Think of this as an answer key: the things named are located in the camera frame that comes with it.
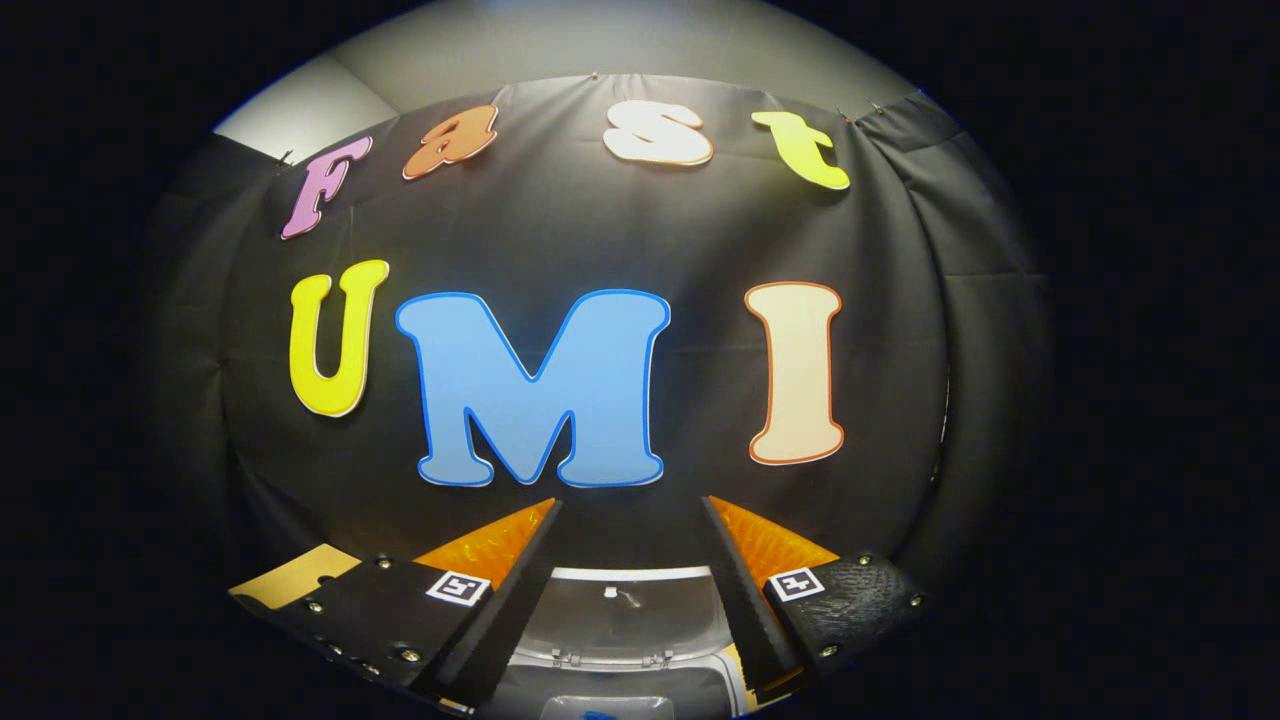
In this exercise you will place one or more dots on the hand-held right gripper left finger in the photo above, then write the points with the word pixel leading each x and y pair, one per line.
pixel 505 620

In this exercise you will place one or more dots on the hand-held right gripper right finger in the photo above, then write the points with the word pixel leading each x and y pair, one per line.
pixel 745 620

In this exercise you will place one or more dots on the white desktop garbage bin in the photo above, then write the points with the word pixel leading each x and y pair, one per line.
pixel 620 615

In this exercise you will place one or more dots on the black backdrop cloth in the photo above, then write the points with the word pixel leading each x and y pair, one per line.
pixel 600 240

